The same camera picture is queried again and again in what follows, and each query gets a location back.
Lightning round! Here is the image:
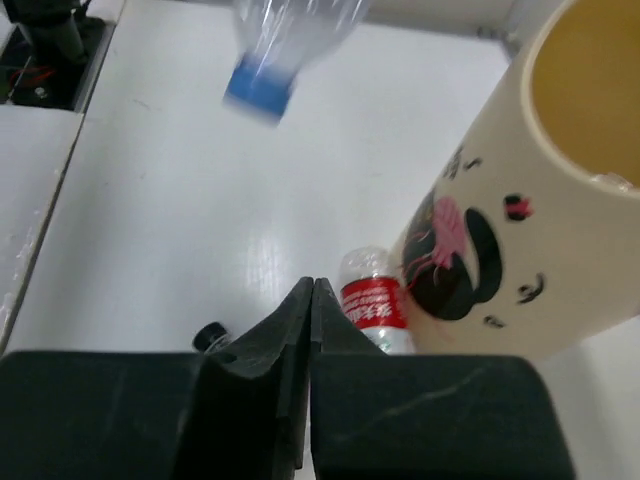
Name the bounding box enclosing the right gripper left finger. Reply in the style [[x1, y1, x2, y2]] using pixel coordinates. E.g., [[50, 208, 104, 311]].
[[1, 277, 313, 479]]

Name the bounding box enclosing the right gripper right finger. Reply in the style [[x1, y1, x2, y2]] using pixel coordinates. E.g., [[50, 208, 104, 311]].
[[310, 278, 575, 479]]

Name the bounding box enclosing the black label black cap bottle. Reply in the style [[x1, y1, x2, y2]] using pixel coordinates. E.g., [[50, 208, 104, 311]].
[[192, 322, 232, 354]]

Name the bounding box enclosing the red label clear bottle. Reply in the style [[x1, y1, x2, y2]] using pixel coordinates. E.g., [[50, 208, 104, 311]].
[[339, 246, 415, 355]]

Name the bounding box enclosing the blue label crushed bottle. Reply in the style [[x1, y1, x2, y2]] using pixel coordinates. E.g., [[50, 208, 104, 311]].
[[225, 0, 371, 121]]

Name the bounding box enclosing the cream bin with black ears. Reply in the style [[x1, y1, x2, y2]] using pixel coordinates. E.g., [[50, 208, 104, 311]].
[[396, 1, 639, 358]]

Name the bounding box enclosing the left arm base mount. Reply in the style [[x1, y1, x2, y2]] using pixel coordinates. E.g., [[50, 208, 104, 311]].
[[1, 1, 115, 113]]

